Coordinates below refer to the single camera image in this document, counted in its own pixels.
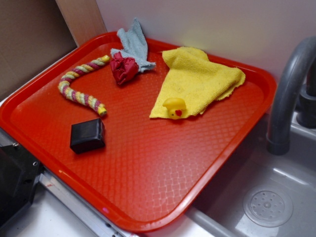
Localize striped twisted rope toy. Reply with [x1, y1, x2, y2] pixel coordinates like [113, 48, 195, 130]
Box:
[58, 55, 110, 117]

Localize black box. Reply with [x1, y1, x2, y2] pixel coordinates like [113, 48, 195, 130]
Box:
[70, 118, 106, 154]

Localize red plastic tray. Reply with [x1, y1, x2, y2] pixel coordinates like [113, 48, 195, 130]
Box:
[0, 32, 276, 233]

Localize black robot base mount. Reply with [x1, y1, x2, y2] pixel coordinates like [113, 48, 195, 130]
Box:
[0, 143, 43, 229]

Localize sink drain strainer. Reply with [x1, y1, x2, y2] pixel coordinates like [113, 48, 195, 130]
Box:
[243, 185, 293, 228]

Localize yellow rubber duck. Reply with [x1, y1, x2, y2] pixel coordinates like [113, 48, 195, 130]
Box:
[162, 98, 187, 119]

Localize grey sink faucet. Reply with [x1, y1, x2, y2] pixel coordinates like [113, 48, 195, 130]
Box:
[267, 36, 316, 155]

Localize brown cardboard panel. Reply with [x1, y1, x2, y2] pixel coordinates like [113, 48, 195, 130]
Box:
[0, 0, 77, 99]

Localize yellow cloth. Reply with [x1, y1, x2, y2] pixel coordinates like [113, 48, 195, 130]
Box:
[150, 47, 246, 119]

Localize grey plastic sink basin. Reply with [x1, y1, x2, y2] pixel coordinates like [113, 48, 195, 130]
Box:
[187, 117, 316, 237]

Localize crumpled red fabric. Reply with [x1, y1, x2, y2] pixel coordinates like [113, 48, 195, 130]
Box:
[110, 52, 139, 85]

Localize grey-blue cloth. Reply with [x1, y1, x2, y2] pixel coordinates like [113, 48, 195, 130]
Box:
[111, 18, 156, 73]

